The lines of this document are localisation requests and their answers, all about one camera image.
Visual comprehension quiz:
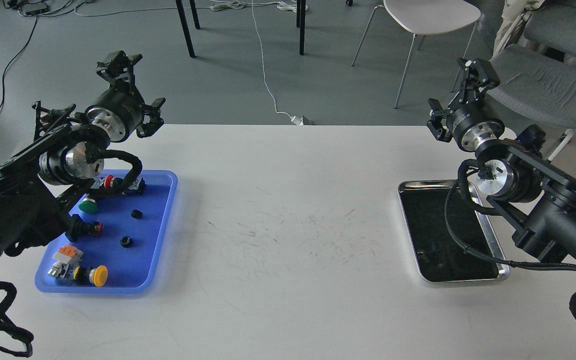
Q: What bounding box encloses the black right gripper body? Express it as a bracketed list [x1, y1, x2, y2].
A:
[446, 105, 505, 153]

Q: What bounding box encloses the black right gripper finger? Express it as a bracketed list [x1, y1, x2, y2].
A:
[455, 58, 501, 112]
[427, 98, 454, 142]

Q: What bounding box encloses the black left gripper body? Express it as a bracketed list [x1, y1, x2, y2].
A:
[84, 89, 144, 142]

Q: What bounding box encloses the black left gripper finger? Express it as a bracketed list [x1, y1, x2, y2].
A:
[135, 97, 166, 139]
[96, 51, 143, 95]

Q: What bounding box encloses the small black gear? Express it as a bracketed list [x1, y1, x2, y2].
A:
[130, 209, 143, 220]
[119, 235, 133, 248]

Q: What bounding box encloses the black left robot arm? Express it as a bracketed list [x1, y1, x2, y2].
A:
[0, 50, 166, 358]

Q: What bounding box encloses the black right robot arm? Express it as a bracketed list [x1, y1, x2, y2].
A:
[427, 58, 576, 271]

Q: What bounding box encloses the grey cushioned chair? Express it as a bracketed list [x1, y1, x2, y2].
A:
[487, 44, 576, 161]
[493, 0, 576, 59]

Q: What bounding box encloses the grey black contact block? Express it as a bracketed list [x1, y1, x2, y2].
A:
[122, 177, 146, 196]

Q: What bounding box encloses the black table leg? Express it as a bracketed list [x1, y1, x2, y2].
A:
[174, 0, 196, 59]
[189, 0, 201, 30]
[295, 0, 307, 56]

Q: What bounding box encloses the white chair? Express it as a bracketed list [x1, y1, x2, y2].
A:
[350, 0, 482, 109]

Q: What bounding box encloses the black power strip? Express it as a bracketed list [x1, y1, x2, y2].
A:
[2, 0, 50, 16]

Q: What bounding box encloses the blue plastic tray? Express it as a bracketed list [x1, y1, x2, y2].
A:
[34, 170, 178, 296]

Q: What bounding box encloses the silver metal tray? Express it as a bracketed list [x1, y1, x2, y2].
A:
[398, 180, 510, 284]

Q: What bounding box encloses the orange white contact block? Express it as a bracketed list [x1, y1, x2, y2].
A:
[52, 244, 83, 265]

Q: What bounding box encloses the red push button switch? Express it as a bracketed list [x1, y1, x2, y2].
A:
[90, 174, 122, 191]

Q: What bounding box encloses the green push button switch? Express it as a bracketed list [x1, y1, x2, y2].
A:
[77, 196, 99, 214]

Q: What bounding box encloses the black floor cable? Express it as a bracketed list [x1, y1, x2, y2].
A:
[0, 15, 42, 196]

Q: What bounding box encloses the black selector switch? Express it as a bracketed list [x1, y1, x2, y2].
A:
[64, 214, 104, 243]

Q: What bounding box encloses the white floor cable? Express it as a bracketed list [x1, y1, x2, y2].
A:
[74, 0, 314, 126]

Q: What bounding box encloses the yellow push button switch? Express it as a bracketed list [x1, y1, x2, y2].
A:
[46, 262, 109, 288]

